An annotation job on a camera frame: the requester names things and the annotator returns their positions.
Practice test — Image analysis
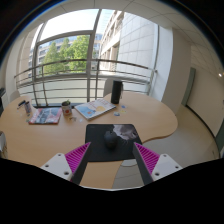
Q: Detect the black and white printer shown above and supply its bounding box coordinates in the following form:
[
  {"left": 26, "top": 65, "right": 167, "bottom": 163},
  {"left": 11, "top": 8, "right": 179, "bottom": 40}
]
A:
[{"left": 0, "top": 87, "right": 6, "bottom": 116}]

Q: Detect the grey metal railing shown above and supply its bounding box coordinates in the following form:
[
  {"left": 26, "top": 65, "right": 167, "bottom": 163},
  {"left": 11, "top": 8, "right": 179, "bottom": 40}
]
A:
[{"left": 13, "top": 59, "right": 158, "bottom": 106}]

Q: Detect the white chair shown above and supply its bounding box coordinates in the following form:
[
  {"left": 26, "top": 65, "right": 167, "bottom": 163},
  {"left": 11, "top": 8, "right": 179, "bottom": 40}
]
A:
[
  {"left": 0, "top": 131, "right": 8, "bottom": 158},
  {"left": 103, "top": 78, "right": 116, "bottom": 98},
  {"left": 9, "top": 89, "right": 21, "bottom": 103}
]

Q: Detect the red and black magazine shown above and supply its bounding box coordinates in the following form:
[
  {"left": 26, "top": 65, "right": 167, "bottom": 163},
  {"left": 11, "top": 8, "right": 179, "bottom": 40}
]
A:
[{"left": 28, "top": 107, "right": 63, "bottom": 126}]

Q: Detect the light blue magazine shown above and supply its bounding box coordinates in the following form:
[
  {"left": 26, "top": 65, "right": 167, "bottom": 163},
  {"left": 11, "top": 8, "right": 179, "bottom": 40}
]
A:
[{"left": 74, "top": 98, "right": 117, "bottom": 121}]

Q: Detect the black drink bottle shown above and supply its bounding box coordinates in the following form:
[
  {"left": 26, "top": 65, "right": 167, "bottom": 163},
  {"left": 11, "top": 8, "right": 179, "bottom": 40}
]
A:
[{"left": 110, "top": 80, "right": 124, "bottom": 105}]

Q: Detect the small white plant pot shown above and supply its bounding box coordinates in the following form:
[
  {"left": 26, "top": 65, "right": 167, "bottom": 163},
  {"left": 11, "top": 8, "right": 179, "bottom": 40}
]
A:
[{"left": 61, "top": 99, "right": 73, "bottom": 117}]

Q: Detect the black printed mouse pad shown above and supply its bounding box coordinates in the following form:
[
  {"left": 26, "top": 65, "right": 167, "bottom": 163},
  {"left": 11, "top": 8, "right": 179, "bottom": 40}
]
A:
[{"left": 84, "top": 123, "right": 143, "bottom": 163}]

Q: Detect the printed white tin can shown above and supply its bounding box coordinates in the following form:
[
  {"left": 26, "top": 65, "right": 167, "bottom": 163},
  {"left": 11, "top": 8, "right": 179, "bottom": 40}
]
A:
[{"left": 23, "top": 100, "right": 33, "bottom": 114}]

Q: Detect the black computer mouse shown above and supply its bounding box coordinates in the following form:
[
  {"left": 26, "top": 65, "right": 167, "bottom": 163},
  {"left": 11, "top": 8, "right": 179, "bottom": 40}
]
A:
[{"left": 103, "top": 130, "right": 118, "bottom": 150}]

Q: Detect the grey-green door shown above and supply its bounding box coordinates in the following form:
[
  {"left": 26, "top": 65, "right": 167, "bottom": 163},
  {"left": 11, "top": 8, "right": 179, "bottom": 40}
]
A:
[{"left": 181, "top": 67, "right": 198, "bottom": 108}]

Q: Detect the white round table base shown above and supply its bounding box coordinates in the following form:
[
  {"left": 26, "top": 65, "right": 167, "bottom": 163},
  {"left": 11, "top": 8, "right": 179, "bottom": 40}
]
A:
[{"left": 119, "top": 159, "right": 138, "bottom": 168}]

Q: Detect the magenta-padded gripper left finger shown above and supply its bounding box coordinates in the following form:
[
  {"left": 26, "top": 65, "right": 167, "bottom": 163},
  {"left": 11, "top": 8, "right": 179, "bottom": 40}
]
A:
[{"left": 40, "top": 142, "right": 93, "bottom": 186}]

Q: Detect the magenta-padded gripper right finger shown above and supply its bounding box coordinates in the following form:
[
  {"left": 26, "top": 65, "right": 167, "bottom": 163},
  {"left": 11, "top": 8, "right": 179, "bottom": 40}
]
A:
[{"left": 132, "top": 142, "right": 184, "bottom": 186}]

